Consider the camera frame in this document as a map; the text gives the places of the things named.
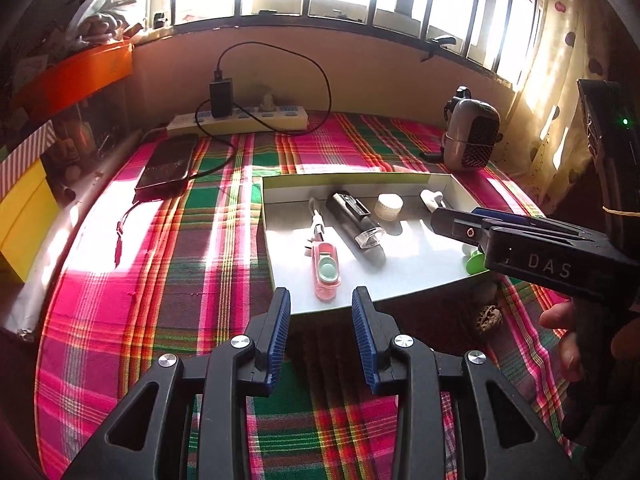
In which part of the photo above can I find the dark smartphone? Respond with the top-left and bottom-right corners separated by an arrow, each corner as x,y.
134,133 -> 200,192

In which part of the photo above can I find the small white bottle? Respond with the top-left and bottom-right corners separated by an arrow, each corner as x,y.
419,189 -> 448,211

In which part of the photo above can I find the person's right hand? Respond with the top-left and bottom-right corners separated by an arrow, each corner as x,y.
539,300 -> 586,383

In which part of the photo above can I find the orange box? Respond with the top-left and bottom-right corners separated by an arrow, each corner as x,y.
10,42 -> 135,116

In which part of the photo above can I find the small beige heater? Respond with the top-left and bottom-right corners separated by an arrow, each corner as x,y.
442,86 -> 502,172

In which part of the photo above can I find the pile of plastic bags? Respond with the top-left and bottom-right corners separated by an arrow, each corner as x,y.
65,0 -> 146,53

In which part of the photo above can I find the brown walnut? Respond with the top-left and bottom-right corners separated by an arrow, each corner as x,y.
474,305 -> 502,337

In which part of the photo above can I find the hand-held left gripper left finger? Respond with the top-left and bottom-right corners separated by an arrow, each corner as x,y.
60,287 -> 292,480

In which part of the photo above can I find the black window handle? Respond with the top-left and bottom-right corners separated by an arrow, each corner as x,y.
422,35 -> 456,63

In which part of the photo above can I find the white round bottle cap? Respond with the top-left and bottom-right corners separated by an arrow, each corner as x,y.
374,193 -> 404,221

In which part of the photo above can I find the shallow cardboard box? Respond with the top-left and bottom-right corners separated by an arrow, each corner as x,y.
261,172 -> 501,316

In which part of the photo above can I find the small white plastic gadget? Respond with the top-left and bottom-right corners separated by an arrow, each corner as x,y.
304,199 -> 328,256

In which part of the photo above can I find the white power strip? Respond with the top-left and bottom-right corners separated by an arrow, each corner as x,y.
166,105 -> 308,136

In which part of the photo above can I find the spotted curtain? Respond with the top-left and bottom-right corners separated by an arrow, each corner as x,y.
515,0 -> 616,216

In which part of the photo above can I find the green and white spool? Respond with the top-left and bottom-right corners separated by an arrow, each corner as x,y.
462,247 -> 496,277

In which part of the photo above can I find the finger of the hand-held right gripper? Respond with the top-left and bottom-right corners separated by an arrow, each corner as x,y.
472,207 -> 598,236
430,208 -> 501,251

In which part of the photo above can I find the striped box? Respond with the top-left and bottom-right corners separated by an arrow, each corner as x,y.
0,120 -> 58,201

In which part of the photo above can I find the pink case with green disc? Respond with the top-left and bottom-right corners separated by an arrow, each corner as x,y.
309,241 -> 343,302

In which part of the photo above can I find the black tube with clear cap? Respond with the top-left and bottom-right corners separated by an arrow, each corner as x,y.
326,191 -> 387,261

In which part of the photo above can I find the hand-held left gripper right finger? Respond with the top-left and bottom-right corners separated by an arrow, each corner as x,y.
351,286 -> 583,480

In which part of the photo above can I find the plaid blanket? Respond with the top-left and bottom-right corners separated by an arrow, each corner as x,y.
35,110 -> 586,480

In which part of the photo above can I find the black charger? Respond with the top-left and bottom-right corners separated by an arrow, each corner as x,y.
209,78 -> 234,118

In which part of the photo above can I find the black charger cable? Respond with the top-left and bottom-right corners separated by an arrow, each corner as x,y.
195,42 -> 332,181

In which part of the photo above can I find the yellow box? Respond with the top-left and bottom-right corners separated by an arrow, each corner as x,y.
0,162 -> 61,283

